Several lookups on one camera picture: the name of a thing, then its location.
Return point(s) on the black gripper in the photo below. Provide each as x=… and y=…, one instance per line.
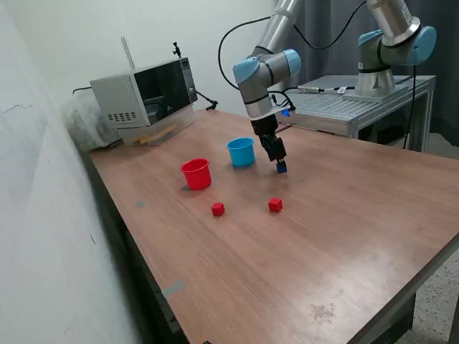
x=264, y=127

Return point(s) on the blue cube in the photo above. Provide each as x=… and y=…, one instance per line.
x=282, y=168

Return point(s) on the red cube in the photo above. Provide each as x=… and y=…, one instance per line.
x=275, y=205
x=218, y=209

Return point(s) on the silver blue UR5e robot arm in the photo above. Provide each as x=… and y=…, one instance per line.
x=258, y=96

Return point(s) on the blue plastic cup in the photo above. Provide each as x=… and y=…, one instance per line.
x=242, y=154

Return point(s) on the aluminium profile robot stand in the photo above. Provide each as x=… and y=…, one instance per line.
x=322, y=107

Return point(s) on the red plastic cup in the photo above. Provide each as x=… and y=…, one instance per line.
x=196, y=177

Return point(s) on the aluminium base mounting plate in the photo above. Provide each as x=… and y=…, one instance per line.
x=394, y=94

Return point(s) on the silver microwave oven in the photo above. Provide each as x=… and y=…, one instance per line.
x=118, y=96

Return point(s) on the thin white rod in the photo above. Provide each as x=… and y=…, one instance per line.
x=128, y=53

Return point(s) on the grey tape strip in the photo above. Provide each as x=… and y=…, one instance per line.
x=174, y=288

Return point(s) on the clear plastic bag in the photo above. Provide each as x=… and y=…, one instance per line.
x=82, y=125

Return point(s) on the black camera clamp mount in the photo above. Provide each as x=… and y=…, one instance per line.
x=176, y=50

